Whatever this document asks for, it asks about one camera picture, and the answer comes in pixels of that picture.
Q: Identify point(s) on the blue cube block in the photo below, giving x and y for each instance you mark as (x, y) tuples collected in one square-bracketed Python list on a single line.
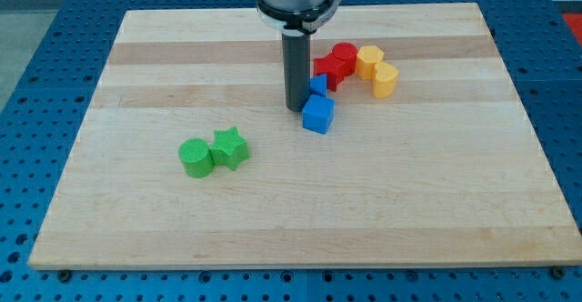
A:
[(318, 114)]

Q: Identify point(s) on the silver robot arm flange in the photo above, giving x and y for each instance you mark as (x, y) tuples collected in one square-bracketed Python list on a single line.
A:
[(296, 18)]

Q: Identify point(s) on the green star block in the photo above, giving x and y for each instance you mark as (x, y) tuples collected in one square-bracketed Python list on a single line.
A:
[(229, 148)]

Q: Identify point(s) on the red star block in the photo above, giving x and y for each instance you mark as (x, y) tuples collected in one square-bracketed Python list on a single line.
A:
[(334, 68)]

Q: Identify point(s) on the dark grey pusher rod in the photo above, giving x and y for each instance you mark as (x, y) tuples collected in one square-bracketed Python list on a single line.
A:
[(296, 59)]

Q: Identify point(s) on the green cylinder block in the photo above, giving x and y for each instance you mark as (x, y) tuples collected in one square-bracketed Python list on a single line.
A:
[(196, 158)]

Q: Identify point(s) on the red cylinder block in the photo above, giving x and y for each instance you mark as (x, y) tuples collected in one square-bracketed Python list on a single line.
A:
[(345, 56)]

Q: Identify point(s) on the yellow heart block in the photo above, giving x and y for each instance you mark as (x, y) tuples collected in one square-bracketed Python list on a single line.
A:
[(384, 80)]

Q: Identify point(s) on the yellow hexagon block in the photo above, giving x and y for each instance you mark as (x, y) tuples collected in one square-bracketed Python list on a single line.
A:
[(366, 59)]

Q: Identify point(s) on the wooden board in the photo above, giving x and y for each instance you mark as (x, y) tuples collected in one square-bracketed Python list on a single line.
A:
[(446, 172)]

